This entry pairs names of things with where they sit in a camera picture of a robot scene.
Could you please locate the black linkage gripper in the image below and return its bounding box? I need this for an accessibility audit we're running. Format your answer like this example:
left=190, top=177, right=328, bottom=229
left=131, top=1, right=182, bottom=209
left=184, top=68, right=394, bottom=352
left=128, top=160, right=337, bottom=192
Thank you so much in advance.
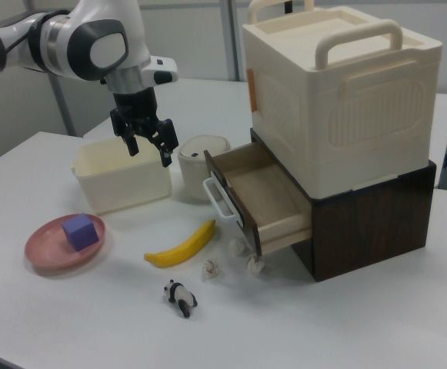
left=109, top=87, right=180, bottom=169

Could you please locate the wooden drawer with white handle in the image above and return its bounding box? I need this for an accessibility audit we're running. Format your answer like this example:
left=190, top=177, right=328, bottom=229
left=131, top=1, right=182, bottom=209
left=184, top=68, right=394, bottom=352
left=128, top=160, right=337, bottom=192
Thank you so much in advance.
left=202, top=141, right=313, bottom=257

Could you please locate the cream open plastic container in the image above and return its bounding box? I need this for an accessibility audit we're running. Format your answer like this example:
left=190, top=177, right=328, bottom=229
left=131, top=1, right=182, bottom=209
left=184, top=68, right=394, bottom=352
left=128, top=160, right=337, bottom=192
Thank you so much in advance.
left=71, top=138, right=173, bottom=215

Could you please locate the white drawer cabinet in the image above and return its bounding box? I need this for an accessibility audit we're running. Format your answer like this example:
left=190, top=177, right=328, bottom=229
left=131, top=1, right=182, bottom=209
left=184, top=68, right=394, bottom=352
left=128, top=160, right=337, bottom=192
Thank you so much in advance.
left=242, top=0, right=444, bottom=201

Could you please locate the dark wood drawer cabinet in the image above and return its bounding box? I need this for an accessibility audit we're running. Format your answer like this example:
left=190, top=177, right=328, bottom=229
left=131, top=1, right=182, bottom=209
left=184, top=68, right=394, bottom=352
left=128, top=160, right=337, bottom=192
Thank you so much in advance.
left=249, top=128, right=439, bottom=284

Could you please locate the small cream lidded bin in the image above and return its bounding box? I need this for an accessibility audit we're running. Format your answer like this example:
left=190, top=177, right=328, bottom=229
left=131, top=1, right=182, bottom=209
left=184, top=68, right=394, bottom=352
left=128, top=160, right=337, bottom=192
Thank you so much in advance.
left=177, top=134, right=232, bottom=201

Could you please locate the yellow banana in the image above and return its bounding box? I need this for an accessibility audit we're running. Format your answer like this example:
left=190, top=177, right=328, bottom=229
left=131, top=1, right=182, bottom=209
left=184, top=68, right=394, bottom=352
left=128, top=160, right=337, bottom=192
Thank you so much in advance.
left=143, top=218, right=218, bottom=269

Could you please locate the purple cube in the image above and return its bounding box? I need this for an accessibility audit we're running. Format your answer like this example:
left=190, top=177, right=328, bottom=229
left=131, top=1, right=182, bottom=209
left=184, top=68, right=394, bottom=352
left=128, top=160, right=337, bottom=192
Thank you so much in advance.
left=62, top=213, right=101, bottom=252

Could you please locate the crumpled white paper ball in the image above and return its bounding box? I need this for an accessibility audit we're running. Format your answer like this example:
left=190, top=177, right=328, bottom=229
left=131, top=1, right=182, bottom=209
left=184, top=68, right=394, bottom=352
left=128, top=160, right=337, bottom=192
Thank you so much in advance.
left=245, top=253, right=266, bottom=276
left=228, top=237, right=249, bottom=257
left=201, top=259, right=222, bottom=281

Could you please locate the pink plate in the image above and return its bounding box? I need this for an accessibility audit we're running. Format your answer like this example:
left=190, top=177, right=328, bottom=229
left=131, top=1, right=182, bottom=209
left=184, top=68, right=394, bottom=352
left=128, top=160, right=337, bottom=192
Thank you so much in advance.
left=24, top=213, right=108, bottom=271

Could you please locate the black and white panda figurine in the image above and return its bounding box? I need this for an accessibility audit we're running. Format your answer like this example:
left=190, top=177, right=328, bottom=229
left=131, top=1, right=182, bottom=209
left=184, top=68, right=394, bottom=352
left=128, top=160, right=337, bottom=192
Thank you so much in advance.
left=163, top=278, right=199, bottom=319

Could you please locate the grey metal partition post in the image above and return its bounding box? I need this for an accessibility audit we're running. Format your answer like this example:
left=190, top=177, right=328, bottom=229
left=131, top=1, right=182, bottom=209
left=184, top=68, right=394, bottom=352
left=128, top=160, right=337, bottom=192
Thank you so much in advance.
left=51, top=71, right=76, bottom=137

